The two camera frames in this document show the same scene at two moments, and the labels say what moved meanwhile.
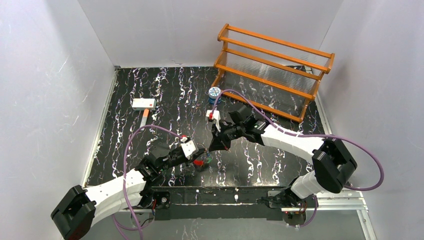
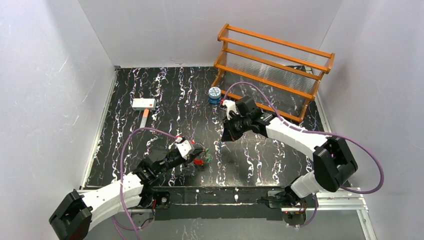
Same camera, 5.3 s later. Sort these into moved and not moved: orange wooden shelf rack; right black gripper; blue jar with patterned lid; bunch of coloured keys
Moved: right black gripper
Not moved: bunch of coloured keys; orange wooden shelf rack; blue jar with patterned lid
